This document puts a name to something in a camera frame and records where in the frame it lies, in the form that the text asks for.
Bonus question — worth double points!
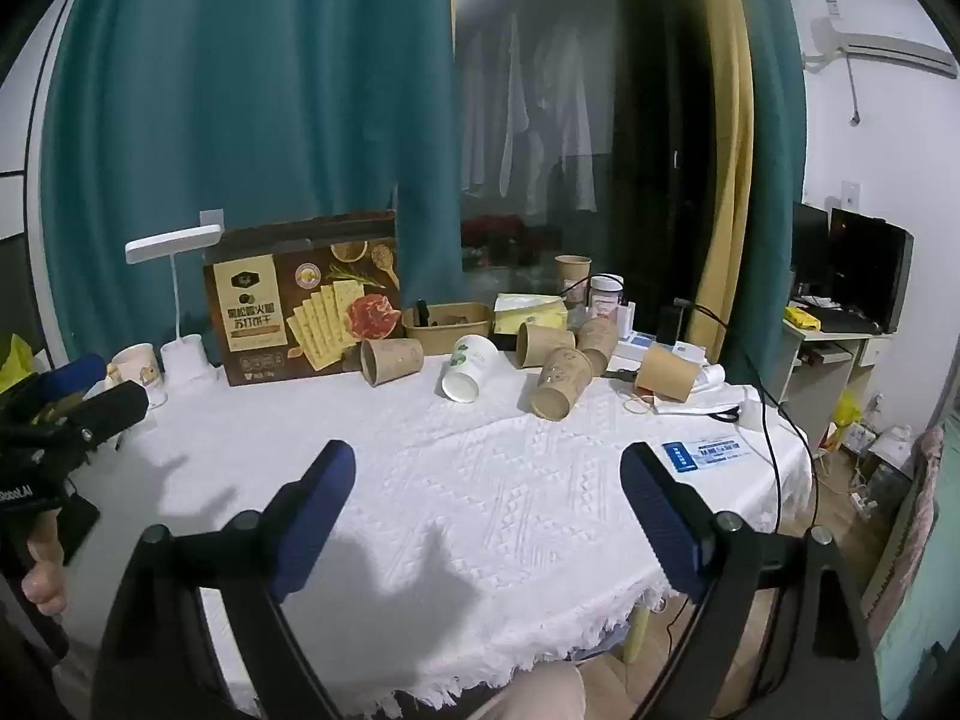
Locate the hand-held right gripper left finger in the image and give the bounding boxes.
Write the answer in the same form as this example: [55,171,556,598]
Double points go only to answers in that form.
[90,439,357,720]

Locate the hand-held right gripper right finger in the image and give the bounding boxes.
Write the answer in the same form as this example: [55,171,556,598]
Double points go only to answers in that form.
[619,441,882,720]

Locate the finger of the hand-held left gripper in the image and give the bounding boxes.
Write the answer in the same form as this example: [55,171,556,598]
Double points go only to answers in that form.
[36,352,110,404]
[64,381,151,445]

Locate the brown paper cup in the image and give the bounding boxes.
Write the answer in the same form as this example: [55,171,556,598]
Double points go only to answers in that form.
[516,322,577,369]
[360,337,426,389]
[530,347,596,422]
[555,254,593,309]
[576,316,620,377]
[634,343,701,404]

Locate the white paper cup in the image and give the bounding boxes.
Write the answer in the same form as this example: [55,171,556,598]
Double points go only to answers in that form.
[440,334,499,403]

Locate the person's left hand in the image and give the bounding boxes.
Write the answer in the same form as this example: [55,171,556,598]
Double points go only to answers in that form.
[21,514,73,616]

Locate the white printed mug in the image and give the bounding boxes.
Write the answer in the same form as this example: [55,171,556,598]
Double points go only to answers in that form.
[109,343,168,410]

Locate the yellow plastic bag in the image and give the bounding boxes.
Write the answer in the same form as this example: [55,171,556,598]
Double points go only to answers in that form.
[0,334,35,392]

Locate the blue white card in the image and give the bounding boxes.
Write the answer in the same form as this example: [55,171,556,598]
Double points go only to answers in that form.
[662,436,754,474]

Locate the white desk lamp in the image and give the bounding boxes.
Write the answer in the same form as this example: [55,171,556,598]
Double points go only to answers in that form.
[124,223,224,377]

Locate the white patterned tablecloth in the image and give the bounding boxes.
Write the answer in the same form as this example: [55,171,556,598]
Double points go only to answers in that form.
[56,349,816,718]

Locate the brown cracker box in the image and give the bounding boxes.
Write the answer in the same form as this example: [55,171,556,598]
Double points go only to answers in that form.
[202,210,402,388]

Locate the grey computer desk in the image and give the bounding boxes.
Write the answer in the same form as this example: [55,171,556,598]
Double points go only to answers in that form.
[772,306,895,452]

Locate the person's leg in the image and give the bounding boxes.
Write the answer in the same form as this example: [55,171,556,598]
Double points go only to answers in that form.
[442,660,587,720]

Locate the white lidded jar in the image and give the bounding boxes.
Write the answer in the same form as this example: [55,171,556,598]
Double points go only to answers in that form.
[589,274,626,324]

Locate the brown paper tray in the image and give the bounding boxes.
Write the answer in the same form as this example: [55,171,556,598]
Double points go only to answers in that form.
[402,302,494,358]

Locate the yellow tissue box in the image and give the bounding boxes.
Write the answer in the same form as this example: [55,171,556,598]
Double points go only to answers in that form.
[492,292,568,335]

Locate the teal bed cover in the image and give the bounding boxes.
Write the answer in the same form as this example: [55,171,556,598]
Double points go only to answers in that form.
[874,525,960,720]

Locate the black computer monitor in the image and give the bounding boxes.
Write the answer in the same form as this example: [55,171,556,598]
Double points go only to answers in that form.
[828,208,915,335]

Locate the wide teal curtain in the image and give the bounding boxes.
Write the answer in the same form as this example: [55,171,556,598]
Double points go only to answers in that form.
[41,0,464,370]

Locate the narrow teal curtain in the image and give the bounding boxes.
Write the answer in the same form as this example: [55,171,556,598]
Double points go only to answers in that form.
[726,0,809,395]

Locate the yellow curtain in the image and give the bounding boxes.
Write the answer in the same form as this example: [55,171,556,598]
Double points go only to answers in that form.
[684,0,755,362]

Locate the hanging white clothes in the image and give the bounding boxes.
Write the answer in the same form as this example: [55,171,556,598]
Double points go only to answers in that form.
[457,11,602,215]

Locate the white air conditioner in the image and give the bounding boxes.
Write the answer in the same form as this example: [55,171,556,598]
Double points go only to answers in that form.
[801,15,960,80]

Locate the black cable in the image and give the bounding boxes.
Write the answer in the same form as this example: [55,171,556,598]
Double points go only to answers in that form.
[679,302,785,541]

